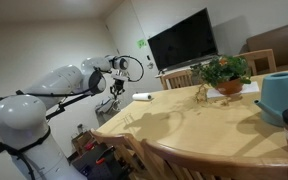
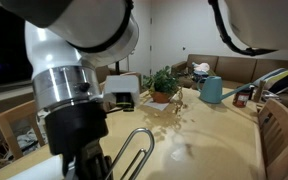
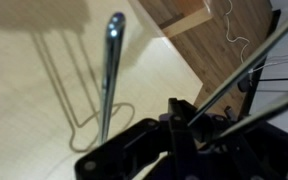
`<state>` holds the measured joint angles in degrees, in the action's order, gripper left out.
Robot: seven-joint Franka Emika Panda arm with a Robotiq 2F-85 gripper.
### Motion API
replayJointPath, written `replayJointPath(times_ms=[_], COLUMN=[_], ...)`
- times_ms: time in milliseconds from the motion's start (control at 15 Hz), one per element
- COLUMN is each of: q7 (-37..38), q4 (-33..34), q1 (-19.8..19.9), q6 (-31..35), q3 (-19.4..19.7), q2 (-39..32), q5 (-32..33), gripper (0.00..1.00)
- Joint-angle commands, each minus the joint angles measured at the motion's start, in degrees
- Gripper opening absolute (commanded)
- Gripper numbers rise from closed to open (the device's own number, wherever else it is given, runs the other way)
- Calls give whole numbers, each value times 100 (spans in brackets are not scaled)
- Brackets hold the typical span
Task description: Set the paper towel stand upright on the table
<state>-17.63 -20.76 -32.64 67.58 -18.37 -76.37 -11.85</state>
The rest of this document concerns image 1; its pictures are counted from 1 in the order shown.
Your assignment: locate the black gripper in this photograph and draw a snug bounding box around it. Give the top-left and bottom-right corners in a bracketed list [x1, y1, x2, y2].
[109, 79, 126, 100]

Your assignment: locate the grey clothes pile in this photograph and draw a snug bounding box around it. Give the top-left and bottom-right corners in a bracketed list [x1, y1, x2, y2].
[94, 97, 122, 119]

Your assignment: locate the wooden slat back chair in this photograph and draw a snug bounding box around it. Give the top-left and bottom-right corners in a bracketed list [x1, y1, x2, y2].
[159, 69, 195, 91]
[238, 48, 278, 77]
[89, 128, 149, 180]
[139, 138, 288, 180]

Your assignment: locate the green sticky note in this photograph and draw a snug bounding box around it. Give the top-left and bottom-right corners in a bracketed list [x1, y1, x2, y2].
[137, 39, 148, 50]

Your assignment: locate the small wooden crate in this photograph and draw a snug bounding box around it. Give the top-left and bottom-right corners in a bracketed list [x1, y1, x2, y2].
[71, 130, 95, 155]

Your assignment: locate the black flat screen television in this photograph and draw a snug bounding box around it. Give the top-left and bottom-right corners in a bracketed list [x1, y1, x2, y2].
[147, 8, 219, 73]

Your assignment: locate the white television cabinet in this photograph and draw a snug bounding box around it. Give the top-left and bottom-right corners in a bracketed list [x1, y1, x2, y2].
[155, 57, 219, 81]

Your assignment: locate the green plant in terracotta pot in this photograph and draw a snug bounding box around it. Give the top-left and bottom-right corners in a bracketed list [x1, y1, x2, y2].
[190, 54, 253, 105]

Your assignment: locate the white tray under pot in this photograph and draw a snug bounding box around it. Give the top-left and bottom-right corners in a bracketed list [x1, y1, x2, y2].
[206, 81, 260, 100]

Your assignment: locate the teal watering can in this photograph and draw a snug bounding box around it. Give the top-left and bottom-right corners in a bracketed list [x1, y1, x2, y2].
[253, 72, 288, 128]

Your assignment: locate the brown armchair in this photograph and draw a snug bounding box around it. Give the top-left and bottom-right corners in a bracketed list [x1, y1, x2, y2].
[245, 19, 288, 73]

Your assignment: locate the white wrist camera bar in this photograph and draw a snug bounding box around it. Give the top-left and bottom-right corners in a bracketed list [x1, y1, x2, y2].
[110, 73, 131, 83]

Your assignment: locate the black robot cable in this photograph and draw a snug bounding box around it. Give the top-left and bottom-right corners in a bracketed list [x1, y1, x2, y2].
[0, 54, 145, 180]

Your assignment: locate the black case with orange handle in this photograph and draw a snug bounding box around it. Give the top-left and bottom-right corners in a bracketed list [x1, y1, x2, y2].
[69, 144, 132, 180]

